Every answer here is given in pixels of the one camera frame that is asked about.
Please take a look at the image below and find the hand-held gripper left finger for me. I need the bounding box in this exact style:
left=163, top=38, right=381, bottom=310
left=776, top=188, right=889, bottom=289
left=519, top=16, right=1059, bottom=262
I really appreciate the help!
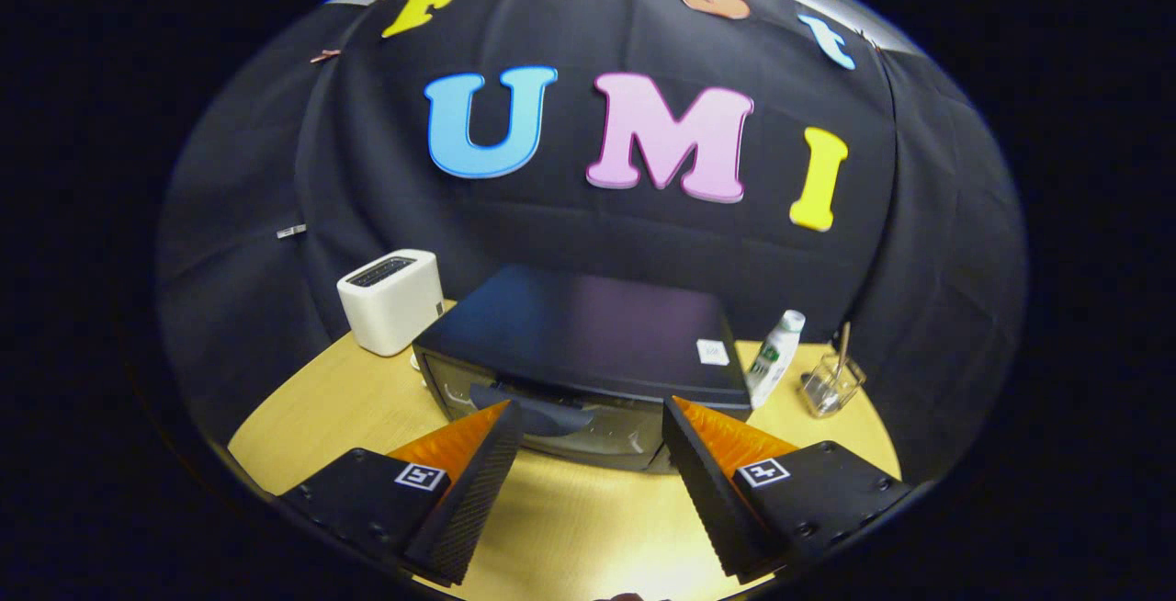
left=280, top=400, right=525, bottom=587

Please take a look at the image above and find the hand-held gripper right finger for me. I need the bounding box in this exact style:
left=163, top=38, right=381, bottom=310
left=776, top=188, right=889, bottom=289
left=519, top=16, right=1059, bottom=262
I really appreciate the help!
left=661, top=396, right=915, bottom=585

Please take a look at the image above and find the black toaster oven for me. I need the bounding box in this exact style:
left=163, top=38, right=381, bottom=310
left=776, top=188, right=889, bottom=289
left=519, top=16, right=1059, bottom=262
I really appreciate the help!
left=412, top=263, right=754, bottom=475

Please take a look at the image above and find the white toaster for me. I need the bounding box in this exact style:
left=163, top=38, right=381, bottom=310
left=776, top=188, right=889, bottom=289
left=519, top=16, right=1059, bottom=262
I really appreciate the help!
left=336, top=249, right=446, bottom=357

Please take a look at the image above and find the white bottle green label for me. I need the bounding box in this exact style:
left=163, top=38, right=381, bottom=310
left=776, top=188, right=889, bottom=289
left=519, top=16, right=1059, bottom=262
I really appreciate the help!
left=744, top=310, right=807, bottom=410

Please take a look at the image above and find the wire mesh holder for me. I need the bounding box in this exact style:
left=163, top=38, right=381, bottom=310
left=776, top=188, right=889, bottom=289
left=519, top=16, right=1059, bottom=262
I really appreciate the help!
left=799, top=353, right=867, bottom=418

